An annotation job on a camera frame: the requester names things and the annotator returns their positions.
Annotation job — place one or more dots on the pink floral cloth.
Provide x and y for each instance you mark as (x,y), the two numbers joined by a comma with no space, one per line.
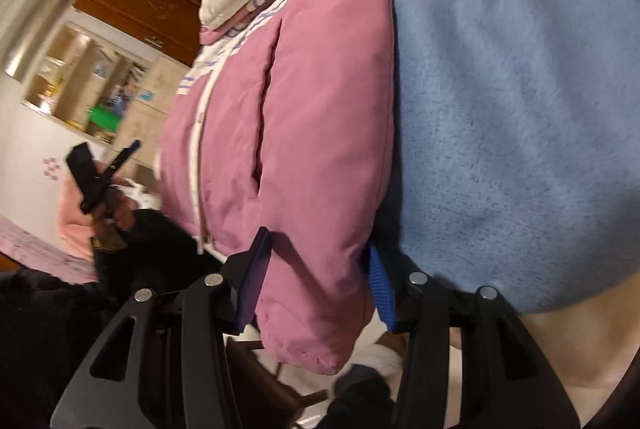
(35,249)

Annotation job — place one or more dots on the bookshelf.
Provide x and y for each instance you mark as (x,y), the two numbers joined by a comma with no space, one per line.
(75,74)

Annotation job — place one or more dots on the person's left hand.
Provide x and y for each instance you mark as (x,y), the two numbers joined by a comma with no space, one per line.
(122,211)

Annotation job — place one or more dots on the pink and cream hooded jacket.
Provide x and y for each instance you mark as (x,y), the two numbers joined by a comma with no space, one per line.
(325,109)

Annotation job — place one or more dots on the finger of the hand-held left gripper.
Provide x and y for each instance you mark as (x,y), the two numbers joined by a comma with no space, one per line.
(122,159)
(85,174)

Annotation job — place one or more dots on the blue fleece blanket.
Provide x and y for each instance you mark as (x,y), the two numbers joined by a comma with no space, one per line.
(500,109)

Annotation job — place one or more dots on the light pink cloth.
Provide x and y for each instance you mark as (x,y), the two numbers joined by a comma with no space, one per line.
(72,219)

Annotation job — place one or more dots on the person's dark leg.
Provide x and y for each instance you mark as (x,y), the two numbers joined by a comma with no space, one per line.
(360,399)

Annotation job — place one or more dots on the light wooden cabinet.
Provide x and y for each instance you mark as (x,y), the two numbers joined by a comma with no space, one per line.
(160,89)

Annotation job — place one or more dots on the white bag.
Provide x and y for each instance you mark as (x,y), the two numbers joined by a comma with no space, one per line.
(140,194)

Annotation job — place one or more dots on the green object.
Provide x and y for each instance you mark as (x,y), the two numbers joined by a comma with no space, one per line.
(106,118)

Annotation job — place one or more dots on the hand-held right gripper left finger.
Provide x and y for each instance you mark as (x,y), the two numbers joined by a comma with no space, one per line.
(252,289)

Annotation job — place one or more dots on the person's black clothing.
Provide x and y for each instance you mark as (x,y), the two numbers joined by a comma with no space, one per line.
(45,349)

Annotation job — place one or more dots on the white furry slipper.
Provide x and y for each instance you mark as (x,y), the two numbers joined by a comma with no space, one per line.
(377,359)

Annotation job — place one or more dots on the brown wooden door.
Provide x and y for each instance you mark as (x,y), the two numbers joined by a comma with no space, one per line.
(140,4)

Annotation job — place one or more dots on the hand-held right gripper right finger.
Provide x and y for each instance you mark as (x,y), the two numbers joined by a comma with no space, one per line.
(382,294)

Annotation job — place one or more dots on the brown wooden stool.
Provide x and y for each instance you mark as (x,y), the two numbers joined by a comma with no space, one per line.
(270,384)

